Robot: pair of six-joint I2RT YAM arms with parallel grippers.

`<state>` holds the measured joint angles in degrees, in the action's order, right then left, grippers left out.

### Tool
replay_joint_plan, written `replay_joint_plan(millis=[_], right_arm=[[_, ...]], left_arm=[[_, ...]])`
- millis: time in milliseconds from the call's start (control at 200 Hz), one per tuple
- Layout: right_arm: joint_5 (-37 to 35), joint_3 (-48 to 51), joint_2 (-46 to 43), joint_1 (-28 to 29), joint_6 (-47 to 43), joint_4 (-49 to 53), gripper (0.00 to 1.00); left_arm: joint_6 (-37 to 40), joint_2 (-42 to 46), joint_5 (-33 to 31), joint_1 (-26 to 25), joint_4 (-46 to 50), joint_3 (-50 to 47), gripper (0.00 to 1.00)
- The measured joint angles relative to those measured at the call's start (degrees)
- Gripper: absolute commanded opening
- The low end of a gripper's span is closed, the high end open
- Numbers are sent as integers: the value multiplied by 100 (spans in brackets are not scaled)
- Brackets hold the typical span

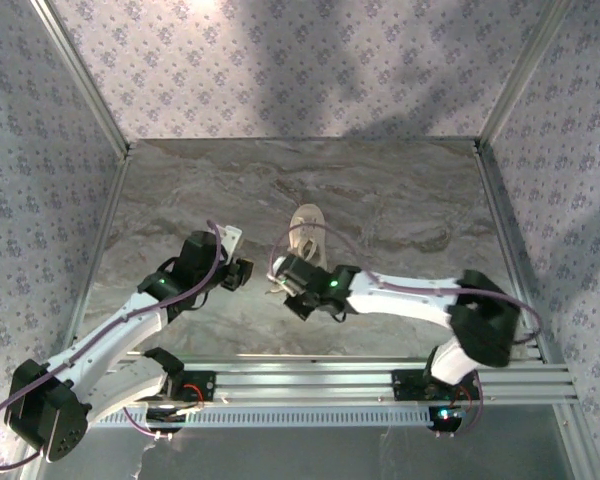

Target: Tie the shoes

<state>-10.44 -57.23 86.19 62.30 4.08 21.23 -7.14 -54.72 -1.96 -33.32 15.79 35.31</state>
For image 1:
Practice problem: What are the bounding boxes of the aluminium table side rail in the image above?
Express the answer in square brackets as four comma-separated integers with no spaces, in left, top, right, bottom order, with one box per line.
[47,149,134,369]
[473,141,554,364]

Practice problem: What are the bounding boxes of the white shoe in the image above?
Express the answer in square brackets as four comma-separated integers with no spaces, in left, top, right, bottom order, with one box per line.
[287,203,329,271]

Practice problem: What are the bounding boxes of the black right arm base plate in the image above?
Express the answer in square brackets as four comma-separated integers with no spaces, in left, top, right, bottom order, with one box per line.
[390,368,483,402]

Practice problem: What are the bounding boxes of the grey metal sheet panel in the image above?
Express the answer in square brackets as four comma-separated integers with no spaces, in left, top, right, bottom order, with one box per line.
[29,405,581,480]

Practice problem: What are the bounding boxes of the aluminium corner post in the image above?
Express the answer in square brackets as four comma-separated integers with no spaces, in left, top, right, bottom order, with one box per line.
[29,0,132,157]
[477,0,576,146]

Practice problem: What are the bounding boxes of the aluminium mounting rail beam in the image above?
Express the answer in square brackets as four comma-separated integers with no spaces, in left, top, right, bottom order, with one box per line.
[33,351,581,407]

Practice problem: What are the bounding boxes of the white torn tape strip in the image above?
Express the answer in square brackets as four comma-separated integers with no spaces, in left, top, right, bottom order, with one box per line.
[137,442,157,480]

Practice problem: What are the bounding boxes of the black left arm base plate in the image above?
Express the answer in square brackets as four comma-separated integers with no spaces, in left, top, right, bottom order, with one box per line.
[165,368,218,404]

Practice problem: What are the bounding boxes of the grey slotted cable duct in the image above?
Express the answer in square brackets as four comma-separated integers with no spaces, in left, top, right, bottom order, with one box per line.
[53,405,439,429]

